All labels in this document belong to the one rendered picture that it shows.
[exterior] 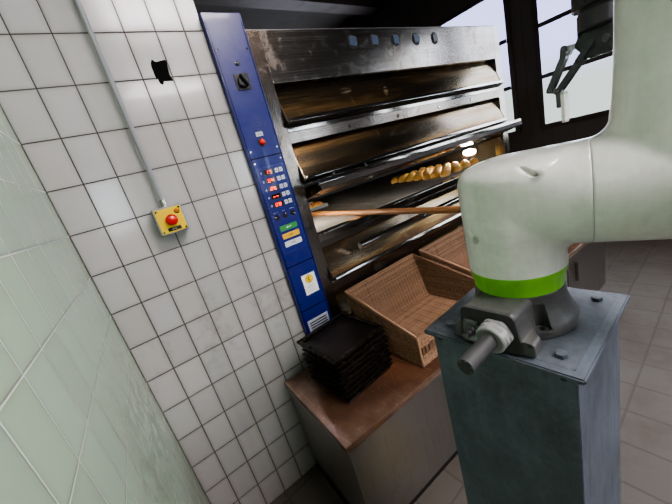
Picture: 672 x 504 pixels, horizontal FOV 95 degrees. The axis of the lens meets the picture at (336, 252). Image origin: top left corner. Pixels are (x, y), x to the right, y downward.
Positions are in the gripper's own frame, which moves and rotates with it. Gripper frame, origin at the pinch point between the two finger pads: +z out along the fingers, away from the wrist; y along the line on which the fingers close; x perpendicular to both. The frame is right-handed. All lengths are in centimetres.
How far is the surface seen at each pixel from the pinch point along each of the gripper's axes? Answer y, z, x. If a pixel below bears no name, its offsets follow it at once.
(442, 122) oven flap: -101, -12, 95
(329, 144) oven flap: -108, -14, 7
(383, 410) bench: -57, 88, -39
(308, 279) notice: -106, 46, -28
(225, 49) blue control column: -106, -56, -35
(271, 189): -106, 0, -33
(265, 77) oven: -108, -46, -19
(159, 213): -105, -2, -79
